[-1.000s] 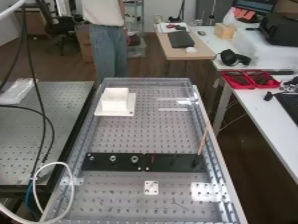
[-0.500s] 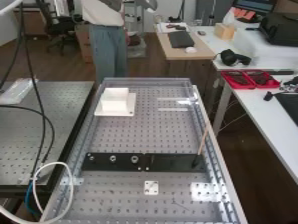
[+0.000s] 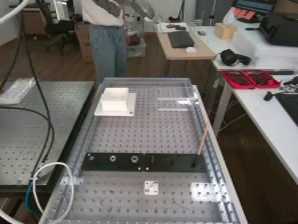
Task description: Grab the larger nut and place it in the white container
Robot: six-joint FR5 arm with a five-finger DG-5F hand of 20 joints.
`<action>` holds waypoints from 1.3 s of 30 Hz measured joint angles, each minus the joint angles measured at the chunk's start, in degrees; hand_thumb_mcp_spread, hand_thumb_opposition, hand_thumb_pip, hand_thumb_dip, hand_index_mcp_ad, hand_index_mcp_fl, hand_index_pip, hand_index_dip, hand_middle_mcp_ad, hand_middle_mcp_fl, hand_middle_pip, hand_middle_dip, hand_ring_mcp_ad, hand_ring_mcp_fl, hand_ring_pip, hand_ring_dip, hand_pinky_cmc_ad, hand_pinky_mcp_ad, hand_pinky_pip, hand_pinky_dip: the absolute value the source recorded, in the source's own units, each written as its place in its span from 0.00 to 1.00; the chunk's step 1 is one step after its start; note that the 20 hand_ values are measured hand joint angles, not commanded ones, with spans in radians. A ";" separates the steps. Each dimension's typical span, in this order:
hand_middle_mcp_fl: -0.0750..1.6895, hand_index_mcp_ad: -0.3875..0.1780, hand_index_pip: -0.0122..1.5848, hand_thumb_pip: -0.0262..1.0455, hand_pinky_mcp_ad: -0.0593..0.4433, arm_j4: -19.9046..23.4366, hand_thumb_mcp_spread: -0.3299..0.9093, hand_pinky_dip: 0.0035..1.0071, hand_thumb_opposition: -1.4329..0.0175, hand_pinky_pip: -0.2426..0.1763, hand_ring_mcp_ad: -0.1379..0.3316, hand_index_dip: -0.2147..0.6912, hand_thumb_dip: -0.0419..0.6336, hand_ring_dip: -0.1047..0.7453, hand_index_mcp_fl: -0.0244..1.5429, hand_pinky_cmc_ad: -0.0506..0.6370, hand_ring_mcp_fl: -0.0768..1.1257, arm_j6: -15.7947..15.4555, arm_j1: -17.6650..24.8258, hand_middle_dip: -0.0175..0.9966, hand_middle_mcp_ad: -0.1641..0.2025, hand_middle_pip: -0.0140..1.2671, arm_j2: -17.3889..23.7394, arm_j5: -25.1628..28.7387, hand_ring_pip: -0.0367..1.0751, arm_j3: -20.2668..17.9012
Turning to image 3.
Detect small white box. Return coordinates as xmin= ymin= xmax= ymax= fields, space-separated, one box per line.
xmin=100 ymin=87 xmax=132 ymax=112

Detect thin stick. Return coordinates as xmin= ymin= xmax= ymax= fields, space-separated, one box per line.
xmin=191 ymin=123 xmax=210 ymax=168

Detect black plate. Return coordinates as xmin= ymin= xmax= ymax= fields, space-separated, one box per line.
xmin=82 ymin=152 xmax=210 ymax=174

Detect wooden desk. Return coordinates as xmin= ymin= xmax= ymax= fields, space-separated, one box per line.
xmin=154 ymin=30 xmax=218 ymax=80

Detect red tray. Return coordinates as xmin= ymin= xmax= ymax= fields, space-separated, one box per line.
xmin=242 ymin=69 xmax=282 ymax=90
xmin=219 ymin=70 xmax=258 ymax=91

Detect small white square plate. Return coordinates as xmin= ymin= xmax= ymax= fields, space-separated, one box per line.
xmin=142 ymin=180 xmax=160 ymax=196

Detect person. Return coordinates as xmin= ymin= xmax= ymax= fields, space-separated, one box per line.
xmin=80 ymin=0 xmax=130 ymax=85

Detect black laptop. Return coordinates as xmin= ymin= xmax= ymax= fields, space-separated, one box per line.
xmin=166 ymin=30 xmax=197 ymax=49

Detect black headphones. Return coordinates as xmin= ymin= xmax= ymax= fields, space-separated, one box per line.
xmin=218 ymin=48 xmax=253 ymax=67

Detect white desk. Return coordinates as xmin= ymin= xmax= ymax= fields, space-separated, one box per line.
xmin=193 ymin=13 xmax=298 ymax=80
xmin=211 ymin=74 xmax=298 ymax=186

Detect clear box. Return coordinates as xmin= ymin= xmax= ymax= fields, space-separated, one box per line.
xmin=38 ymin=76 xmax=250 ymax=224

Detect small cardboard box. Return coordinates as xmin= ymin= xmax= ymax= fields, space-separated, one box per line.
xmin=213 ymin=22 xmax=238 ymax=41

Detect clear plastic tray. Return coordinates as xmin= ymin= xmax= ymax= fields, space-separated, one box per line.
xmin=0 ymin=77 xmax=37 ymax=105

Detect black keyboard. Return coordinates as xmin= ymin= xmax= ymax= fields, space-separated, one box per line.
xmin=273 ymin=92 xmax=298 ymax=127

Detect black bag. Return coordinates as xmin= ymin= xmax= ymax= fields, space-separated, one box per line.
xmin=258 ymin=13 xmax=298 ymax=47

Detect flat white base plate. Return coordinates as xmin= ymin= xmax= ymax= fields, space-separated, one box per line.
xmin=93 ymin=92 xmax=137 ymax=118

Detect black cable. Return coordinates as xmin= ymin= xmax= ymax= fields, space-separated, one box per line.
xmin=17 ymin=31 xmax=57 ymax=181
xmin=0 ymin=105 xmax=56 ymax=141

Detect white cable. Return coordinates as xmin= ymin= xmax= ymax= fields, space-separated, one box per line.
xmin=30 ymin=161 xmax=76 ymax=217

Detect blue cable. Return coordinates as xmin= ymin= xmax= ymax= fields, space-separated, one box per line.
xmin=24 ymin=179 xmax=44 ymax=218

